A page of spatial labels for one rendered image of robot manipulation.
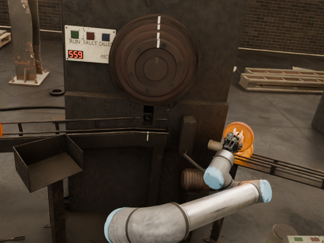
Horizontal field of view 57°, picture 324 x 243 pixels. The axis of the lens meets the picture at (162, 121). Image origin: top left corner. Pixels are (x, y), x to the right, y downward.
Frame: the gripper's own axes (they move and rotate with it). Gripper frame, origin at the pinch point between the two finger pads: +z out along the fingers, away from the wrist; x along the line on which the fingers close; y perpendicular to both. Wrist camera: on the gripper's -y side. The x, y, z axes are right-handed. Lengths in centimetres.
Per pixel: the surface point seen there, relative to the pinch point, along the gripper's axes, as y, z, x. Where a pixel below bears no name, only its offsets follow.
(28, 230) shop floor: -66, -75, 103
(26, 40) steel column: -59, 108, 311
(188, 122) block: -5.5, 1.5, 29.5
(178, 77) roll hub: 25.4, -2.6, 34.0
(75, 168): -9, -53, 66
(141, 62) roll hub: 34, -10, 50
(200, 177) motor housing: -30.3, -12.5, 14.4
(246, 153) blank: -16.1, 4.2, -4.8
